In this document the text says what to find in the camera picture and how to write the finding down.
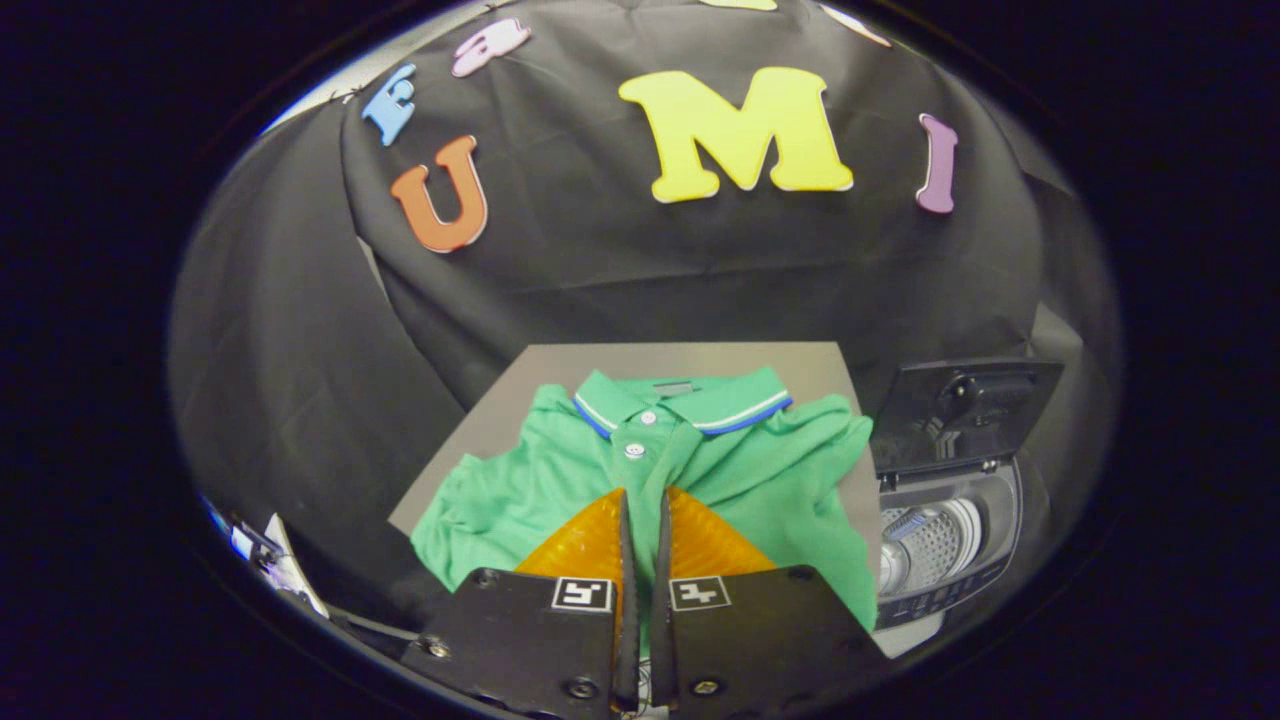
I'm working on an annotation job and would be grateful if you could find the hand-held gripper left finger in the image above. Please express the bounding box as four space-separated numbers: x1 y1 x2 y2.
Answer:
400 487 641 716

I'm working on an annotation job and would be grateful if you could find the beige cabinet with dark sides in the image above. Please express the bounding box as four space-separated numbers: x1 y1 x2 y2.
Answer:
388 342 883 581

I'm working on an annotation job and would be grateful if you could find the green polo shirt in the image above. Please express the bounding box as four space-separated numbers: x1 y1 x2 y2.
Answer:
410 368 881 633

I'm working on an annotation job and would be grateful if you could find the dark washing machine lid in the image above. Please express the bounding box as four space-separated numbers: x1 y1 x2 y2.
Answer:
870 358 1066 476

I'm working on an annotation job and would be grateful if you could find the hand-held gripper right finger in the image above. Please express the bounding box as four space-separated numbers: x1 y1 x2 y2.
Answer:
650 487 891 711

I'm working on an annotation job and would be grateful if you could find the white and blue object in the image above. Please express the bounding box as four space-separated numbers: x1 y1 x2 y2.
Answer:
205 495 331 619

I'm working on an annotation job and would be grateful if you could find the grey washing machine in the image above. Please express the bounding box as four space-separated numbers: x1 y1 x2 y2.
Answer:
868 358 1066 631

